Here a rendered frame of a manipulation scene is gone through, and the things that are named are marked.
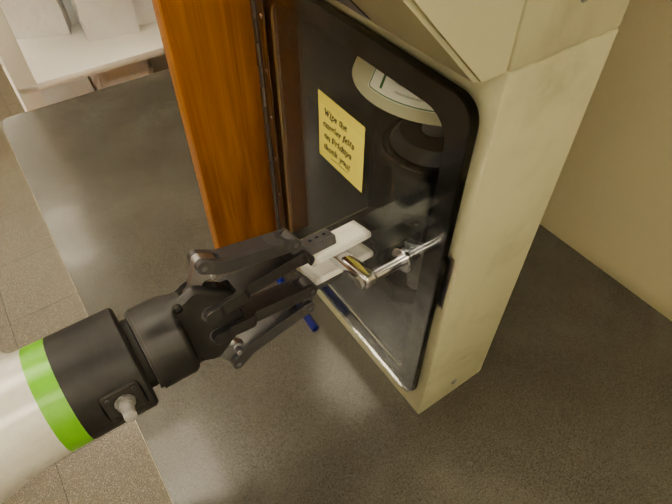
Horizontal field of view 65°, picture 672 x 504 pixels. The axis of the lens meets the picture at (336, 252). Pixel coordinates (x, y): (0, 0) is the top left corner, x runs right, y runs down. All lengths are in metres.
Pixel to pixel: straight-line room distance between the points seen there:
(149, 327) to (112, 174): 0.67
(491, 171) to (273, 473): 0.44
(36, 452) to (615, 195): 0.79
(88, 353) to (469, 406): 0.47
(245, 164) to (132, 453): 1.22
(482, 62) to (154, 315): 0.31
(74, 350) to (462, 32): 0.35
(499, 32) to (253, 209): 0.56
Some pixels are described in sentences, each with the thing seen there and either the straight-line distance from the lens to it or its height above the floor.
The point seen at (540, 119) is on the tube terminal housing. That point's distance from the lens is 0.41.
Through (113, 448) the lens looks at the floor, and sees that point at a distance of 1.82.
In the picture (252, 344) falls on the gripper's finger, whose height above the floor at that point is 1.15.
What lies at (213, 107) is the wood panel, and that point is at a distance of 0.69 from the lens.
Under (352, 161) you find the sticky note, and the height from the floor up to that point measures 1.26.
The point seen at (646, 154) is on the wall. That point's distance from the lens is 0.85.
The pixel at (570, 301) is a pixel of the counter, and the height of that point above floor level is 0.94.
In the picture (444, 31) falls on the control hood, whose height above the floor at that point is 1.45.
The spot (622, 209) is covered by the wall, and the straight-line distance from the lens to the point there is 0.90.
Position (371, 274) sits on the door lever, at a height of 1.21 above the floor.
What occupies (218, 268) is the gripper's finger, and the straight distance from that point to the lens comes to 0.45.
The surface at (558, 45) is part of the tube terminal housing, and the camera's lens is 0.38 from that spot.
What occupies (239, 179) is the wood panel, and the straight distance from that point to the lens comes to 0.76.
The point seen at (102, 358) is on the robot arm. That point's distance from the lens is 0.44.
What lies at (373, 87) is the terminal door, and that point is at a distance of 0.44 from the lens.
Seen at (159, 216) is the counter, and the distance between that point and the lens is 0.96.
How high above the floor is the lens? 1.57
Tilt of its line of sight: 48 degrees down
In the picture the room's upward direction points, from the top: straight up
